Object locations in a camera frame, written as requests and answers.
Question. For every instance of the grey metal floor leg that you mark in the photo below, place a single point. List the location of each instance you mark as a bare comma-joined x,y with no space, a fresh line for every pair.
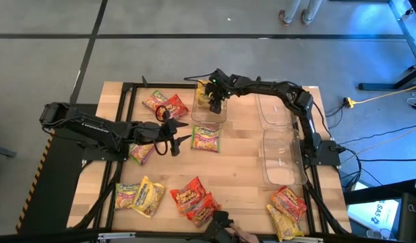
2,150

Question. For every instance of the black platform with hazard stripes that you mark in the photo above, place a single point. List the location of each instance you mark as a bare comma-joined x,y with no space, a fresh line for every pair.
59,189

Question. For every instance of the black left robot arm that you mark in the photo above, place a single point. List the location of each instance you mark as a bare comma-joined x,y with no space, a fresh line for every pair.
93,130

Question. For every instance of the silver aluminium extrusion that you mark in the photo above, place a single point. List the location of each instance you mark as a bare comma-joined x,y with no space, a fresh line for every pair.
116,235
303,239

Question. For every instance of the orange stir fry noodle packet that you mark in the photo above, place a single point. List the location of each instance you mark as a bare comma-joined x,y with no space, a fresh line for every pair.
177,106
290,202
187,194
202,211

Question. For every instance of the white printed sign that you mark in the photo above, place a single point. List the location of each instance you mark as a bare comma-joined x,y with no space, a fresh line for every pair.
376,212

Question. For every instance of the black cabinet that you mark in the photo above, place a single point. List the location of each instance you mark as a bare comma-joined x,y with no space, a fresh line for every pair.
411,219

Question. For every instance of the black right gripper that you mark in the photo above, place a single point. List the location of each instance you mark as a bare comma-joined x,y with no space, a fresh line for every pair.
219,86

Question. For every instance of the black desk bar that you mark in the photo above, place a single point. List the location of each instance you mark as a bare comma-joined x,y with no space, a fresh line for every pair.
379,192

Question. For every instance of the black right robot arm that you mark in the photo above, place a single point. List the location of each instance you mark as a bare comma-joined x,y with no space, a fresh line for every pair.
282,89

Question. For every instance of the yellow Maruchan ramen packet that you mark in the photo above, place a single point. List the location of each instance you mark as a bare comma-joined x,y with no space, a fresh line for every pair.
283,226
201,88
148,199
203,101

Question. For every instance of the pink-edged Maruchan shrimp packet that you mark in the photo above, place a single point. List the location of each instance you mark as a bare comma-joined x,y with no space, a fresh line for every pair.
153,99
142,154
205,138
125,195

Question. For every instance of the black desk frame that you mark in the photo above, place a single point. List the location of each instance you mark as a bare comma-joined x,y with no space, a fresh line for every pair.
376,86

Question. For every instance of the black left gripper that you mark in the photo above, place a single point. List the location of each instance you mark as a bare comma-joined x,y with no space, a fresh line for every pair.
165,131

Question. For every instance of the person's hand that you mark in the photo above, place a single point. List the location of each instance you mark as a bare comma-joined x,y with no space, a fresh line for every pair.
244,236

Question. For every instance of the black metal table frame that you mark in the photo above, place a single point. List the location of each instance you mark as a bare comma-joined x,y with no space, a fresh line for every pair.
160,85

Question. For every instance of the clear plastic bin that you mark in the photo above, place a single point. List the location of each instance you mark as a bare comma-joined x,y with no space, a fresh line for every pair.
275,111
207,116
282,158

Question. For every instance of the person's leg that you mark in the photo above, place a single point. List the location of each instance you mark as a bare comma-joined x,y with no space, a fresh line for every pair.
310,13
288,13

